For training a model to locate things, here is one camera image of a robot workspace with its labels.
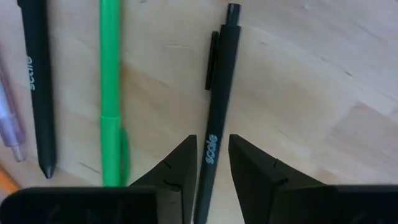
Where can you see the orange pencil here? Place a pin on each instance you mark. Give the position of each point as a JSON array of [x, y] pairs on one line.
[[6, 183]]

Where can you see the green marker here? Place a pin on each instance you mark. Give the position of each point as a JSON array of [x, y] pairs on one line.
[[109, 77]]

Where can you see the black scale pen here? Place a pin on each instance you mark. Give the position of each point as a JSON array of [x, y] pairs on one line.
[[222, 93], [38, 93]]

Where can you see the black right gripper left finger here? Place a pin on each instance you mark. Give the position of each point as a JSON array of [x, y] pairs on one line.
[[174, 199]]

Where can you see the purple pen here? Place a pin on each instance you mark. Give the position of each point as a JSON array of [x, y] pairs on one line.
[[9, 127]]

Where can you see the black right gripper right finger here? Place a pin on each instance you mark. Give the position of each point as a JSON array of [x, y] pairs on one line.
[[270, 199]]

